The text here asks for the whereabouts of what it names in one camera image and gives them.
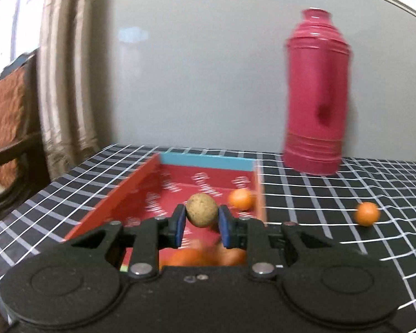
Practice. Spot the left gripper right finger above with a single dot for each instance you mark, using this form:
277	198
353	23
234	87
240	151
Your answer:
323	281

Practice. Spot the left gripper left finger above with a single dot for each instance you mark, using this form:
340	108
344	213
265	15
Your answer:
77	280

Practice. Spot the orange tangerine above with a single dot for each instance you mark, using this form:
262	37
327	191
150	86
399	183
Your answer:
189	257
242	199
367	214

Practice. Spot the brown potato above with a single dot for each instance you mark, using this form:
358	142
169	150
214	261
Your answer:
201	210

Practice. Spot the black white grid tablecloth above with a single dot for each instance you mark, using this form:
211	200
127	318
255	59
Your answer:
322	204

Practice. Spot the red cardboard box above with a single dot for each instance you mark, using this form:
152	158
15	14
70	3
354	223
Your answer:
170	179

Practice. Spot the wicker chair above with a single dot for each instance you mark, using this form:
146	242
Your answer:
23	167

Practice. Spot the red thermos flask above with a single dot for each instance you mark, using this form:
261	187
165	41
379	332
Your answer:
318	89

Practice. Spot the beige curtain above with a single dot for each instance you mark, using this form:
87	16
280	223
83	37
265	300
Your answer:
73	92

